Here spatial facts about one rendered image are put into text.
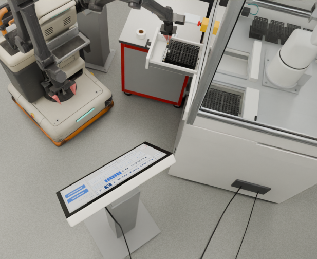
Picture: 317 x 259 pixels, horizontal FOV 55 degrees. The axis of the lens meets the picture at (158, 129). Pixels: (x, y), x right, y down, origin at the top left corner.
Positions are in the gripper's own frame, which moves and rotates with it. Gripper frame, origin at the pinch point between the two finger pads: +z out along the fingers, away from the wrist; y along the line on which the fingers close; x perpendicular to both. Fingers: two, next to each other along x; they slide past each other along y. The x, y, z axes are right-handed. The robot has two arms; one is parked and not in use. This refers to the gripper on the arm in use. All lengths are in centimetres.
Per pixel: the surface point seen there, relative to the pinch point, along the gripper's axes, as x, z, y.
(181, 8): 56, 21, -2
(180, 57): -5.3, 8.8, 9.2
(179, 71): -13.6, 12.7, 10.8
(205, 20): 32.9, 8.8, 19.8
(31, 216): -114, 90, -81
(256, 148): -56, 19, 66
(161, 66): -13.6, 10.7, -1.4
